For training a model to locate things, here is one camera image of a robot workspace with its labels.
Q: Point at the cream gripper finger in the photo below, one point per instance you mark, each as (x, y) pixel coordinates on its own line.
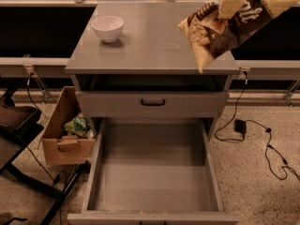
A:
(227, 8)

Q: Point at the brown chip bag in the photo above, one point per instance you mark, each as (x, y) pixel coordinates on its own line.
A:
(210, 37)

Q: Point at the grey drawer cabinet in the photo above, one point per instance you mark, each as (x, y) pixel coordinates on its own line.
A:
(152, 54)

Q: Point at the closed grey top drawer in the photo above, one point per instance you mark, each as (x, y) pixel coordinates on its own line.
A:
(128, 104)

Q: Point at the open grey middle drawer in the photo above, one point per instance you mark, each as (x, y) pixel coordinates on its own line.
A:
(152, 174)

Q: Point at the green snack bag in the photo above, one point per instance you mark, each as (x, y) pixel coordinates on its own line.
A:
(79, 126)

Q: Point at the grey metal railing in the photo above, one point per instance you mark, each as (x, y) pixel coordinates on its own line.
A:
(259, 71)

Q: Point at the white bowl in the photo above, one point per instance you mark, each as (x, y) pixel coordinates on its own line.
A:
(108, 28)

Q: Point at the cardboard box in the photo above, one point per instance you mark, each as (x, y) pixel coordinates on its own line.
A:
(61, 147)

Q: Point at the black table stand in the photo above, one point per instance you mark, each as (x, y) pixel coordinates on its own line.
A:
(10, 151)

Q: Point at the black drawer handle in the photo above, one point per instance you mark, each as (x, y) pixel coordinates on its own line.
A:
(153, 103)

